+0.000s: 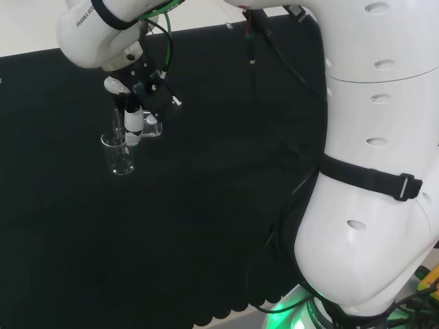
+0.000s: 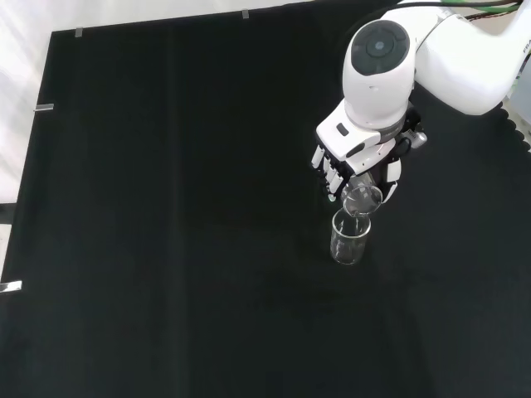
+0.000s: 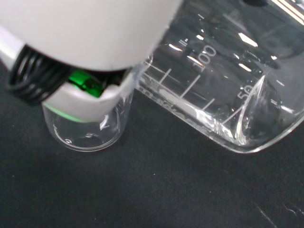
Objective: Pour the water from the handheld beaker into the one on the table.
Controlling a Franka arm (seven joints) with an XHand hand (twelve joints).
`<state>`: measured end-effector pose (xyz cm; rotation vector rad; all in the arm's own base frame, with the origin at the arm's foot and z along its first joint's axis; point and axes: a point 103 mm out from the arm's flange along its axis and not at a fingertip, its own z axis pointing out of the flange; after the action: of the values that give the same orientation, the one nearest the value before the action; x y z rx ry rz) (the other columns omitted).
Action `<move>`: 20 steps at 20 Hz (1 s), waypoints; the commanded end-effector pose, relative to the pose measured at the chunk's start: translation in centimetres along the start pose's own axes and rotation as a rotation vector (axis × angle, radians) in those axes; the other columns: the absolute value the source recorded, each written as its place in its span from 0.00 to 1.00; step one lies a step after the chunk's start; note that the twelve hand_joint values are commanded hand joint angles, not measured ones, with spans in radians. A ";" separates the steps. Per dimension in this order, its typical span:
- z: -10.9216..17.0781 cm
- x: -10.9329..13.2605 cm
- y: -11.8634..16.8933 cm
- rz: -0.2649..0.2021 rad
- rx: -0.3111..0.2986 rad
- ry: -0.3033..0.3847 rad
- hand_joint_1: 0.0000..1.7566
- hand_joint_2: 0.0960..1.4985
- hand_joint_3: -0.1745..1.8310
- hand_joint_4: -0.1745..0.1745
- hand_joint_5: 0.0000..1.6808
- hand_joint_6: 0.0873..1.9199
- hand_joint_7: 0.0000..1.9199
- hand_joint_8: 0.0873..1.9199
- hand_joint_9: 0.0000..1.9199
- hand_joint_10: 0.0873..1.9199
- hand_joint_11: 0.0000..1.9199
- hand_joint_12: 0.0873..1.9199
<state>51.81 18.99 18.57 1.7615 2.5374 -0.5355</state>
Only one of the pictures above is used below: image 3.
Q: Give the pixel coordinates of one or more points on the black bench cloth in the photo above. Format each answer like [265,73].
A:
[147,190]

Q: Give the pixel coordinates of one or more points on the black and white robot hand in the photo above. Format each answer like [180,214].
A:
[78,31]

